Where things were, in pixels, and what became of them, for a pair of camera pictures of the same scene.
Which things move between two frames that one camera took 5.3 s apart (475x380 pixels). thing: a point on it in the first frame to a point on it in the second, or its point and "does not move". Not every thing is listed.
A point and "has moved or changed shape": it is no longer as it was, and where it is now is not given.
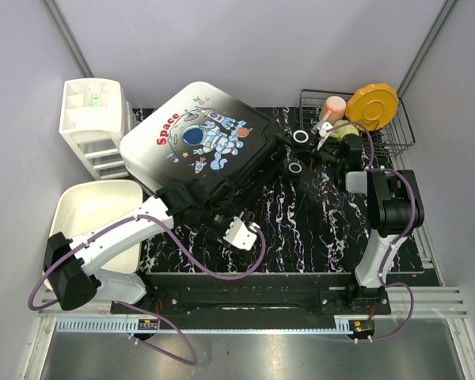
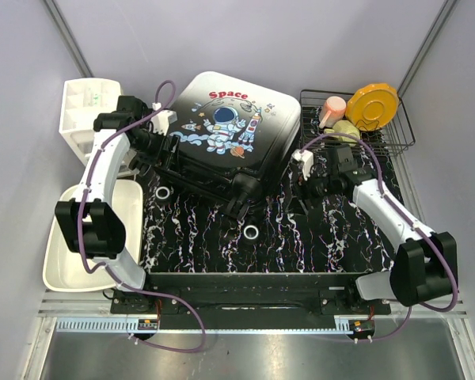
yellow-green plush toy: [340, 132] does not move
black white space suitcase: [195, 131] has moved or changed shape
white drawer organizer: [94, 119] does not move
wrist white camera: [240, 235] to [160, 123]
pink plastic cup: [334, 109] does not move
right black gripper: [313, 154] to [302, 192]
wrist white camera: [323, 130] to [306, 159]
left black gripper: [231, 210] to [162, 158]
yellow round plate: [373, 105] does not move
